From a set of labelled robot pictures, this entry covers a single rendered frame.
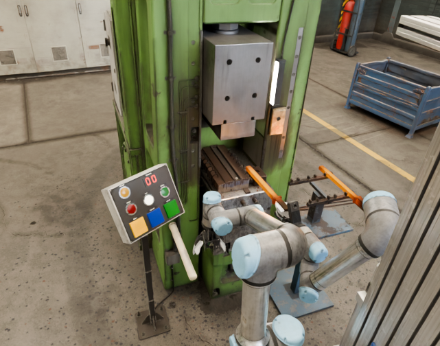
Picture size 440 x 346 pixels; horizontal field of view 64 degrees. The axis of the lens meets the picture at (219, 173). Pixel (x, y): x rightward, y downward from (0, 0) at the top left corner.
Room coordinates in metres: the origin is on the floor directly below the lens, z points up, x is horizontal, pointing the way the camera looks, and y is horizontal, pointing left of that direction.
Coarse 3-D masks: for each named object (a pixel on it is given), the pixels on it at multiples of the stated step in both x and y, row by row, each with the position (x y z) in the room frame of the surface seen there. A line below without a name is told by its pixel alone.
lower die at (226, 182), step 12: (216, 144) 2.11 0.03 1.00; (204, 156) 1.98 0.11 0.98; (216, 156) 1.97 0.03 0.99; (228, 156) 1.97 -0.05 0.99; (204, 168) 1.89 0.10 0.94; (216, 168) 1.82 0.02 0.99; (240, 168) 1.83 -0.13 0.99; (216, 180) 1.71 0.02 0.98; (228, 180) 1.70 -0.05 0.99; (240, 180) 1.72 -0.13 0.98
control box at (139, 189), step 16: (144, 176) 1.41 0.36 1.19; (160, 176) 1.46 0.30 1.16; (112, 192) 1.28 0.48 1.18; (144, 192) 1.37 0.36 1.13; (160, 192) 1.41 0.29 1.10; (176, 192) 1.47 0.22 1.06; (112, 208) 1.26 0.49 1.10; (144, 208) 1.32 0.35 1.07; (160, 208) 1.36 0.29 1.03; (128, 224) 1.23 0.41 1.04; (160, 224) 1.32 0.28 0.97; (128, 240) 1.19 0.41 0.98
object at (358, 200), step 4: (320, 168) 1.92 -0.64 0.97; (324, 168) 1.91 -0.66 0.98; (328, 172) 1.86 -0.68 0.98; (328, 176) 1.84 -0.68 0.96; (332, 176) 1.82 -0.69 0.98; (332, 180) 1.80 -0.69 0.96; (336, 180) 1.78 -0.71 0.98; (336, 184) 1.76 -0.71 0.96; (340, 184) 1.74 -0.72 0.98; (344, 184) 1.74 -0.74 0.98; (340, 188) 1.72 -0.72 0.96; (344, 188) 1.70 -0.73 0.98; (348, 188) 1.70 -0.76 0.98; (348, 192) 1.66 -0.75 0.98; (352, 192) 1.66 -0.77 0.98; (352, 196) 1.63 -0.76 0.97; (356, 196) 1.61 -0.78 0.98; (360, 196) 1.62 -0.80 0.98; (356, 200) 1.60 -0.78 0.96; (360, 200) 1.57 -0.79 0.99; (356, 204) 1.59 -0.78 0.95; (360, 204) 1.57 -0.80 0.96; (360, 208) 1.56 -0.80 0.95
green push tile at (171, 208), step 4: (172, 200) 1.42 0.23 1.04; (168, 204) 1.40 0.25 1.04; (172, 204) 1.41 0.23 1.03; (176, 204) 1.42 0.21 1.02; (164, 208) 1.38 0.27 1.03; (168, 208) 1.38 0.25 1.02; (172, 208) 1.40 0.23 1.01; (176, 208) 1.41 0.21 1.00; (168, 212) 1.37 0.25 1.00; (172, 212) 1.38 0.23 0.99; (176, 212) 1.40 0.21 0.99; (168, 216) 1.36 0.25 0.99
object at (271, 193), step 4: (248, 168) 1.63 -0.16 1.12; (252, 168) 1.63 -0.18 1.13; (248, 172) 1.61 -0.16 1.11; (252, 172) 1.59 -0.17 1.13; (256, 172) 1.59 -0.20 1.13; (252, 176) 1.57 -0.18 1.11; (256, 176) 1.55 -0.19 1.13; (260, 176) 1.55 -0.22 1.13; (256, 180) 1.53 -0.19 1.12; (260, 180) 1.51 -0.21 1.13; (260, 184) 1.49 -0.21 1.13; (264, 184) 1.48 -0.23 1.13; (264, 188) 1.44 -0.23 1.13; (268, 188) 1.44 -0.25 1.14; (268, 192) 1.40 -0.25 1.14; (272, 192) 1.40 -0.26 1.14; (272, 196) 1.37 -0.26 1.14; (276, 196) 1.36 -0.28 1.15; (280, 196) 1.36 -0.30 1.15; (272, 200) 1.35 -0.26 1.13; (276, 200) 1.33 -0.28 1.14; (280, 200) 1.33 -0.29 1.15; (280, 204) 1.30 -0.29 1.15; (284, 204) 1.30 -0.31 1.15; (284, 208) 1.27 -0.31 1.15
